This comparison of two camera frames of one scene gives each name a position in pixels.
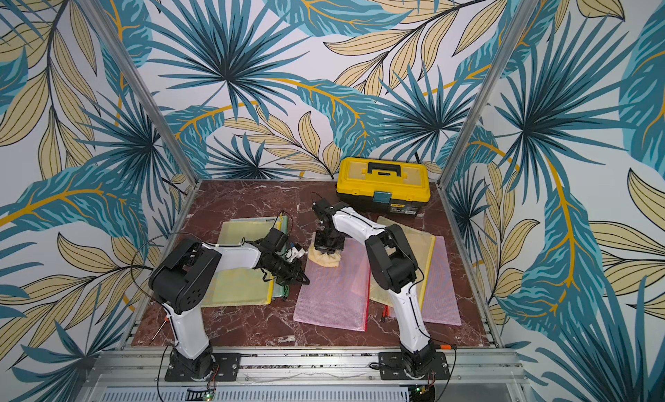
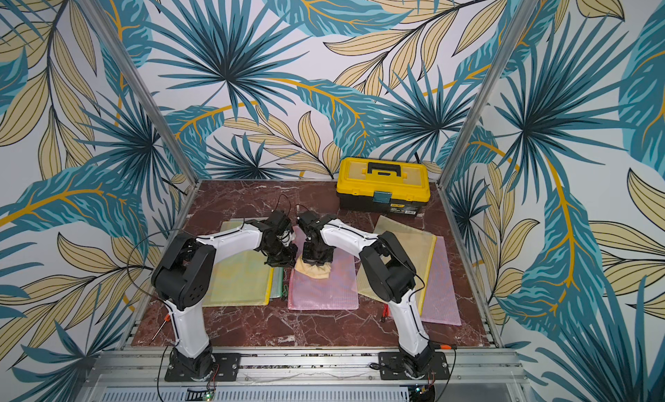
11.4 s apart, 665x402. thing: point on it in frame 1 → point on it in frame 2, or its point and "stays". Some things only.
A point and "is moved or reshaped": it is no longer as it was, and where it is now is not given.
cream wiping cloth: (330, 259) is moved or reshaped
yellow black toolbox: (398, 187) stays
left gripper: (293, 274) → (288, 262)
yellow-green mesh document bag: (241, 288) stays
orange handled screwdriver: (165, 320) stays
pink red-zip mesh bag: (338, 296) is moved or reshaped
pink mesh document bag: (440, 303) stays
